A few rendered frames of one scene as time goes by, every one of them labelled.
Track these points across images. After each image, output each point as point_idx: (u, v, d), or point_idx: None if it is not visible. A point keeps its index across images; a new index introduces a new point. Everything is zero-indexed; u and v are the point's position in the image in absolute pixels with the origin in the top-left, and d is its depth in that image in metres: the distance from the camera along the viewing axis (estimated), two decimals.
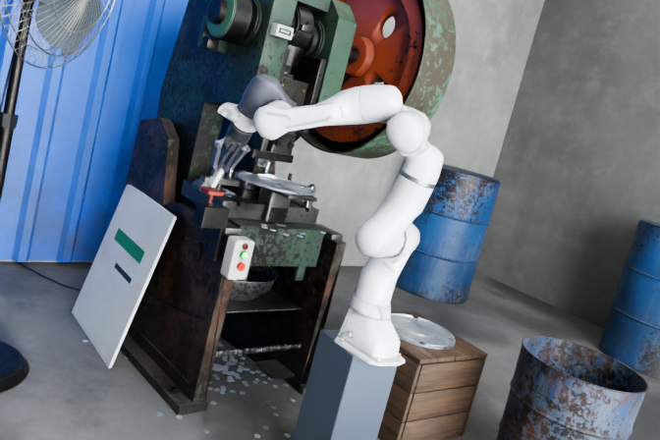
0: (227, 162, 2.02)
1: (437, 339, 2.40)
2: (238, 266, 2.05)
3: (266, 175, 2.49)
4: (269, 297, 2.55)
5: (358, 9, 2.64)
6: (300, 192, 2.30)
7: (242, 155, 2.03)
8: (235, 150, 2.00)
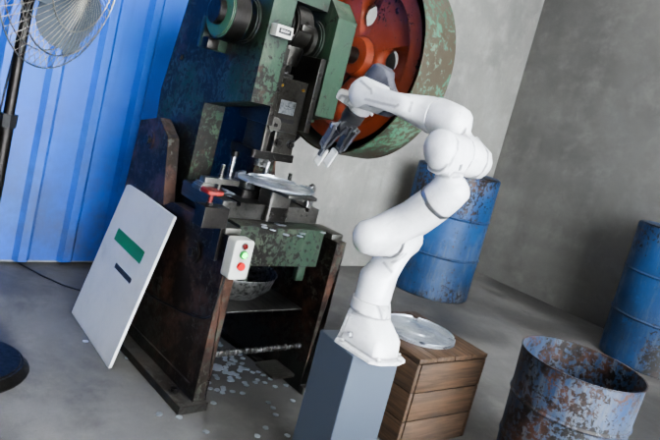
0: (341, 144, 2.21)
1: (437, 339, 2.40)
2: (238, 266, 2.05)
3: (257, 173, 2.46)
4: (269, 297, 2.55)
5: None
6: (302, 192, 2.33)
7: (353, 137, 2.21)
8: (347, 134, 2.17)
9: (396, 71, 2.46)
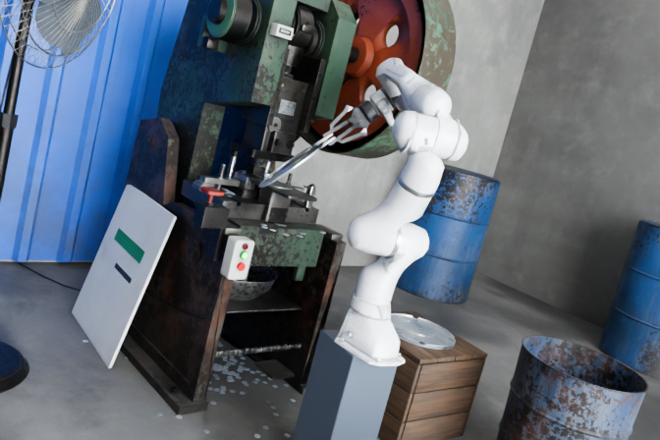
0: None
1: (437, 339, 2.40)
2: (238, 266, 2.05)
3: (275, 170, 2.36)
4: (269, 297, 2.55)
5: (350, 106, 2.63)
6: (317, 148, 2.20)
7: None
8: None
9: (401, 35, 2.45)
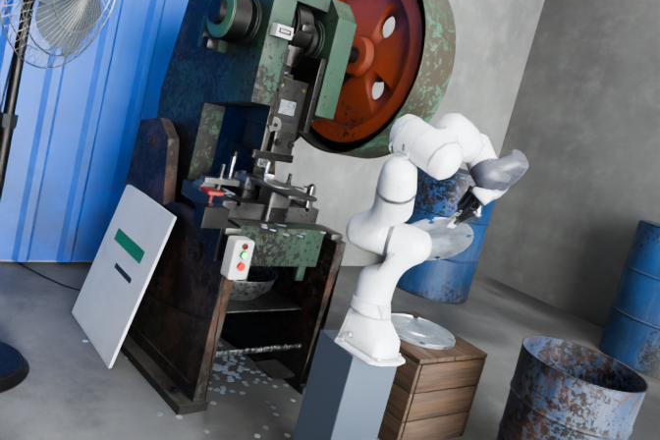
0: (467, 208, 2.22)
1: (437, 339, 2.40)
2: (238, 266, 2.05)
3: (450, 254, 2.47)
4: (269, 297, 2.55)
5: (397, 44, 2.47)
6: (441, 224, 2.28)
7: (471, 194, 2.22)
8: None
9: None
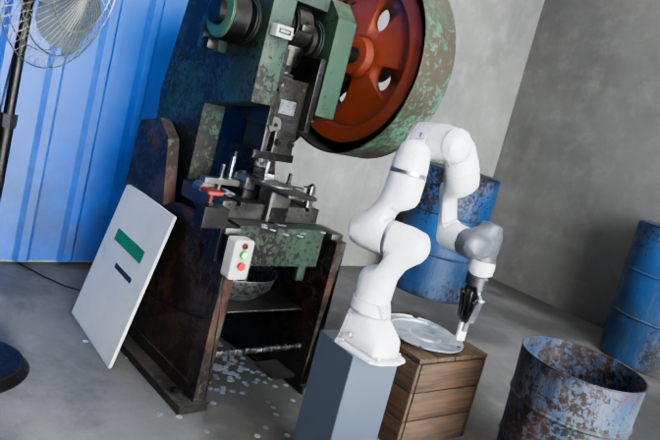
0: (466, 312, 2.16)
1: None
2: (238, 266, 2.05)
3: (442, 328, 2.50)
4: (269, 297, 2.55)
5: (368, 101, 2.55)
6: (430, 347, 2.28)
7: (473, 306, 2.12)
8: (468, 298, 2.15)
9: (392, 12, 2.50)
